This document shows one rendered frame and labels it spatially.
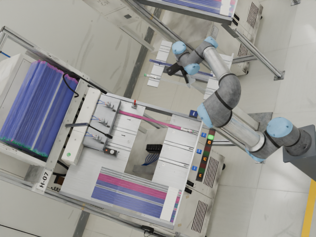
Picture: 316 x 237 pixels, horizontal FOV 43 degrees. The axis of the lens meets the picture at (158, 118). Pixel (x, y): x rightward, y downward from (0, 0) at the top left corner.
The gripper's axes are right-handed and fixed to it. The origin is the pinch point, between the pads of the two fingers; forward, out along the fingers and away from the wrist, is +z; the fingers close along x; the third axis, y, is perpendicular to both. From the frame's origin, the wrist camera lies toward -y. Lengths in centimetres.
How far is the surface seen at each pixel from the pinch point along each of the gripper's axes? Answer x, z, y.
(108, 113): -4, -1, -52
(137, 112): -6.0, 8.6, -35.9
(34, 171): -29, -11, -101
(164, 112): -10.6, 12.3, -19.5
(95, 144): -22, -1, -65
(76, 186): -41, 4, -83
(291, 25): 59, 79, 99
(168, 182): -54, 15, -31
